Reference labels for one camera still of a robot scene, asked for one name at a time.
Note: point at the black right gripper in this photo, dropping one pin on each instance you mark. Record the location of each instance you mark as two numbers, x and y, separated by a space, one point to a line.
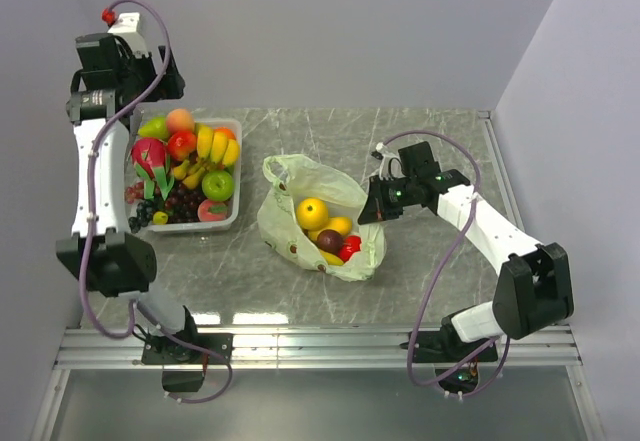
377 208

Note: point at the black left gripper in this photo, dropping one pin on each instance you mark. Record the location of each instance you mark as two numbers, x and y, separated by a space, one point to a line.
170 86

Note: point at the orange fake peach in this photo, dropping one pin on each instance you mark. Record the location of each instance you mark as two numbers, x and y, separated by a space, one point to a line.
180 119

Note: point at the shiny red fake apple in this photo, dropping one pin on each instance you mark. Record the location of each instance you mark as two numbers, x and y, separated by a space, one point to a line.
351 245

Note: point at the dark red fake plum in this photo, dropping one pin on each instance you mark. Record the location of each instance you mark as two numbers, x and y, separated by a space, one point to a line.
330 241

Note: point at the yellow fake lemon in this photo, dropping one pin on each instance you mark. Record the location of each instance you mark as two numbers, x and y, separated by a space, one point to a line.
312 214

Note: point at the large yellow banana bunch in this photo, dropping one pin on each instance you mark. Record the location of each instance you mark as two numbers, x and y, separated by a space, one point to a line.
331 259

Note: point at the pale green avocado plastic bag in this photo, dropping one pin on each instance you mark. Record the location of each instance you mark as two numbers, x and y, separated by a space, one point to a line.
296 177

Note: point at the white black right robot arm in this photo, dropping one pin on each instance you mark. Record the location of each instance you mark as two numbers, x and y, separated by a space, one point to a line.
534 288

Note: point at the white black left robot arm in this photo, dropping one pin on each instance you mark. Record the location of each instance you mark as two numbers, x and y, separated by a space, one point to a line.
115 269

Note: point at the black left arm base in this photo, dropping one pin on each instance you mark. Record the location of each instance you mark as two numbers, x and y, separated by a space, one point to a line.
185 362

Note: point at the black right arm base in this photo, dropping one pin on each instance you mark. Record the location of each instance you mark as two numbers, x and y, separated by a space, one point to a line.
445 347

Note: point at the green yellow fake pear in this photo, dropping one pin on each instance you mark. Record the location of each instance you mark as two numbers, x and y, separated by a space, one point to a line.
155 128

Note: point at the pink fake dragon fruit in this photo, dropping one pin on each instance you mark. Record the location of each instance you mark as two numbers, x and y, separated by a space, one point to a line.
151 163

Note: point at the orange fake tangerine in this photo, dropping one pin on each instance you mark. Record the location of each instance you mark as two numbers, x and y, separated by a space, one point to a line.
227 132

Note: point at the green fake apple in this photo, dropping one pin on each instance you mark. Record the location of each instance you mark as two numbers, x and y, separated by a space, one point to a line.
218 185

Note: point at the red fake grape bunch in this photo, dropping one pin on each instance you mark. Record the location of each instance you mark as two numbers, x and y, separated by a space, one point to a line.
134 192

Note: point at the pink flat fake peach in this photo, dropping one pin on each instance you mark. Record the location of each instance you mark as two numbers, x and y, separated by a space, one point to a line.
212 211

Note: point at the small green fake grape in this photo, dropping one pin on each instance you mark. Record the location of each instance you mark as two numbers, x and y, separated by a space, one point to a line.
160 218

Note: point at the small yellow banana bunch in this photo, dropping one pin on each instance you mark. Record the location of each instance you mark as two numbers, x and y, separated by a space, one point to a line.
215 148

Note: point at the white plastic fruit bin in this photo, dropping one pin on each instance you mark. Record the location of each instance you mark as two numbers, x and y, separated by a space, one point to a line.
233 202

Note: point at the tiny yellow banana bunch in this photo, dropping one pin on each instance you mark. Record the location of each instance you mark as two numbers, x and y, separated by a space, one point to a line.
190 174

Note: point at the dark red grape bunch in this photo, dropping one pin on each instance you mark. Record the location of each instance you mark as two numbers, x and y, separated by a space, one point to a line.
182 204

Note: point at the dark purple grape bunch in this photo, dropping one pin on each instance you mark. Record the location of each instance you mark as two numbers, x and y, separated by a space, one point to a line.
142 216

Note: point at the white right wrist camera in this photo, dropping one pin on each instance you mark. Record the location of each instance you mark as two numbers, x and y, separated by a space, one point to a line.
389 162

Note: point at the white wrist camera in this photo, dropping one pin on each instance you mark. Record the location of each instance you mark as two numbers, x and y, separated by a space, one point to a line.
130 27
389 162

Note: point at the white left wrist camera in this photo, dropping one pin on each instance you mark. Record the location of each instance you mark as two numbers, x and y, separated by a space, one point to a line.
130 27

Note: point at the aluminium mounting rail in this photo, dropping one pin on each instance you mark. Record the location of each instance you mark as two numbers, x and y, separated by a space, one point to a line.
305 347

